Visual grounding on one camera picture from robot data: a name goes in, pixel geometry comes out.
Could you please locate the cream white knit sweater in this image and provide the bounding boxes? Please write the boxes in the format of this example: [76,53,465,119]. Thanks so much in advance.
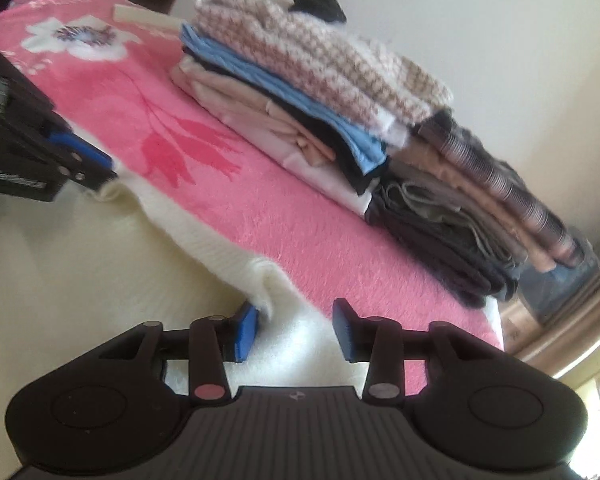
[0,180,503,401]

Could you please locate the beige curtain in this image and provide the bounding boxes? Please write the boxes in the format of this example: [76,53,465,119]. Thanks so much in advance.
[517,232,600,379]

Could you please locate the pink floral blanket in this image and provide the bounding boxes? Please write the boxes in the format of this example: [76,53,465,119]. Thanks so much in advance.
[0,0,506,356]

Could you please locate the small black cloth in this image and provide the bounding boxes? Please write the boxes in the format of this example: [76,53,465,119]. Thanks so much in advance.
[287,0,349,24]

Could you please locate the folded black garment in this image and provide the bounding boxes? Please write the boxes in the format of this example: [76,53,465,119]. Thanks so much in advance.
[184,45,382,194]

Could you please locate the folded blue garment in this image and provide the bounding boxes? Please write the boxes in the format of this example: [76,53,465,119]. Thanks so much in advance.
[180,22,389,174]

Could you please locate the folded brown garment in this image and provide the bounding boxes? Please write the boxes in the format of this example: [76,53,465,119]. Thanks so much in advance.
[395,135,557,274]

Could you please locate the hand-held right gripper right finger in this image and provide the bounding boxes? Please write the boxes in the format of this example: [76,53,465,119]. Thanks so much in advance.
[332,298,501,403]

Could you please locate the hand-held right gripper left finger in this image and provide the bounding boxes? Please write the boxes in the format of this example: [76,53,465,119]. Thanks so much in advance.
[99,305,259,406]

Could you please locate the folded white garment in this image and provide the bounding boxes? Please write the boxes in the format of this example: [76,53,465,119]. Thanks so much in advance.
[219,105,374,219]

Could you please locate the dark folded clothes stack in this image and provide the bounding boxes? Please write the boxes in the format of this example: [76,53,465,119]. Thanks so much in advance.
[419,109,582,267]

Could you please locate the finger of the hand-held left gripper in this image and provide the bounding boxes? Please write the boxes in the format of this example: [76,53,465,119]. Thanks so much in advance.
[54,149,119,192]
[47,131,114,169]

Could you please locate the blue covered water bottle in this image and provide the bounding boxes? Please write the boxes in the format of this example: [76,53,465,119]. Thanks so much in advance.
[520,237,600,322]

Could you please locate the folded houndstooth knit sweater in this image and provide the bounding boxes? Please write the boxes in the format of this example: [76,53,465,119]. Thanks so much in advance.
[194,0,454,125]

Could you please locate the folded beige garment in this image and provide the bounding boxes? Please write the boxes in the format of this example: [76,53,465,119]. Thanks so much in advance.
[170,55,339,167]

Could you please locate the folded olive pants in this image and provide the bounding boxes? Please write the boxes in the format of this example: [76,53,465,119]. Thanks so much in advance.
[380,174,524,264]

